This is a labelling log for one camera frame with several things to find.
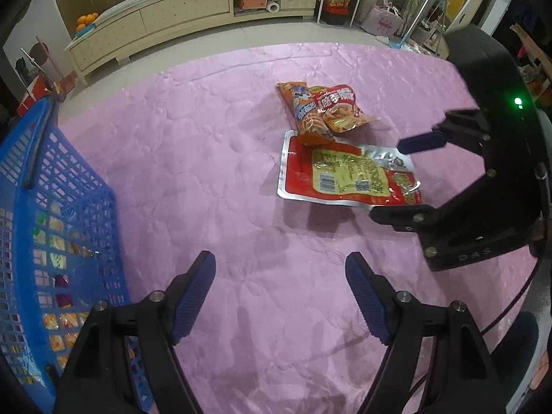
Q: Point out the pile of oranges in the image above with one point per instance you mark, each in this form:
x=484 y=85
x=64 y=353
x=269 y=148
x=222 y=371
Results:
x=85 y=20

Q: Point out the red paper bag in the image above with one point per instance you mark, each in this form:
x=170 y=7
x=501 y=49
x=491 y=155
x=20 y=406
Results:
x=39 y=87

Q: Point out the long beige TV cabinet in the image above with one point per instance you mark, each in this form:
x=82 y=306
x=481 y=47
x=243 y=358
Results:
x=135 y=25

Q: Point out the pink gift bag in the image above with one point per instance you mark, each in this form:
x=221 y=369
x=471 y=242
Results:
x=382 y=20

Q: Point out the blue plastic basket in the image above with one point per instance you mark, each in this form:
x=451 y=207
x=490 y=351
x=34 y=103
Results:
x=60 y=253

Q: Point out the pink quilted tablecloth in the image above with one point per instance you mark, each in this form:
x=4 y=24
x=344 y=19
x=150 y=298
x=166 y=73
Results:
x=193 y=156

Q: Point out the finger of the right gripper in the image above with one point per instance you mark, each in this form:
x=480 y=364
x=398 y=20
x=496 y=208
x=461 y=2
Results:
x=414 y=217
x=464 y=128

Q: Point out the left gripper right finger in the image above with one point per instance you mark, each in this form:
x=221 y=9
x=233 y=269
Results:
x=461 y=378

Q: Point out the orange box in cabinet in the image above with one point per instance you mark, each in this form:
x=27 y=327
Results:
x=250 y=4

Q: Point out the large red silver snack bag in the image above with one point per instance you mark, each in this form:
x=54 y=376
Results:
x=345 y=174

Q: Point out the red chips snack bag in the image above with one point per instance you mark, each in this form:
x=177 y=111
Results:
x=338 y=109

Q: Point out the white tape roll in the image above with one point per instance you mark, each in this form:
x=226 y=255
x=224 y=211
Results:
x=273 y=6

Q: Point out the orange cartoon snack bag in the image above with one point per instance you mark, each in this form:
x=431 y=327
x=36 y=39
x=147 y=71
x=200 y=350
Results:
x=311 y=128

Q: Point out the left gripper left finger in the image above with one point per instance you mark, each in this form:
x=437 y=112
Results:
x=98 y=377

